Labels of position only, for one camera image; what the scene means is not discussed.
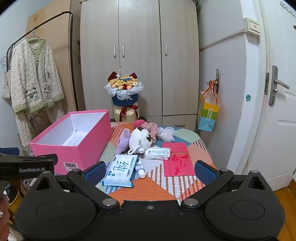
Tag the cream tote bag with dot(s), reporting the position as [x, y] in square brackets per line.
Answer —
[6, 88]

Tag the printed paper sheet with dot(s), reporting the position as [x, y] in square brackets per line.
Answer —
[74, 140]

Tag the black metal clothes rack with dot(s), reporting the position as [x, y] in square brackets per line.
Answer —
[73, 46]

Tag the white door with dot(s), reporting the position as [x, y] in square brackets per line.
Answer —
[277, 139]

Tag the yellow flower bouquet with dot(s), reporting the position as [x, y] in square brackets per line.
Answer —
[124, 97]

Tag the white cat plush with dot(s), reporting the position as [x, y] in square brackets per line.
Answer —
[138, 139]

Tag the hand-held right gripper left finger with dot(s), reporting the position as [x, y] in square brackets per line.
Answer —
[94, 173]

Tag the black wall hook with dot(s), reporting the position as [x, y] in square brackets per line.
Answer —
[217, 76]

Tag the small white wipes pack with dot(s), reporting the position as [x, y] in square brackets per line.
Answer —
[157, 153]

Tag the white green knit cardigan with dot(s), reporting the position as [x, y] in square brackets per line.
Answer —
[32, 76]

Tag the person's left hand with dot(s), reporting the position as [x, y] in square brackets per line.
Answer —
[4, 215]

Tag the white sheer scrunchie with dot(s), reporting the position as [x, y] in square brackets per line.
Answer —
[166, 134]

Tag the red envelope with figures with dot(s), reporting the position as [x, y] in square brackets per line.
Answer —
[179, 164]

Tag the beige light switch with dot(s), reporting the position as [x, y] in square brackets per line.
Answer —
[253, 26]

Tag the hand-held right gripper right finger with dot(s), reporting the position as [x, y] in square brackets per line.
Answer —
[204, 172]

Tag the large white wipes pack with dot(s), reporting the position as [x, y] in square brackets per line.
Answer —
[120, 171]

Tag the pink fluffy pompom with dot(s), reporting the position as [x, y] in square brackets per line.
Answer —
[138, 122]

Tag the colourful paper gift bag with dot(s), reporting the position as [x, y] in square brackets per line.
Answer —
[208, 115]

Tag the beige wooden wardrobe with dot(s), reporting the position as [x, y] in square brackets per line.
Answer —
[138, 58]

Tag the pink floral scrunchie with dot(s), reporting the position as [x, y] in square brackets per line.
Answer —
[151, 129]

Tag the plain red envelope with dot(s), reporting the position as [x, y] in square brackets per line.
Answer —
[175, 147]

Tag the pink cardboard box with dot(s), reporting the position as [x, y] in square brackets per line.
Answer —
[92, 139]

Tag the purple plush toy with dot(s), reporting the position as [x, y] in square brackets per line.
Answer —
[123, 141]

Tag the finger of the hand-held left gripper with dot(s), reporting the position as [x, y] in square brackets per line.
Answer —
[9, 150]

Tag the person's yellow white top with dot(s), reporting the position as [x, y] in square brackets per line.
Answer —
[15, 199]

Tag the light wooden board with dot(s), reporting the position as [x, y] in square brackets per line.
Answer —
[57, 34]

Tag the blue door sticker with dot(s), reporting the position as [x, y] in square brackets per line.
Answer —
[248, 97]

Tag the white cream tube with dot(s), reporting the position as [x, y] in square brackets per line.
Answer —
[140, 168]

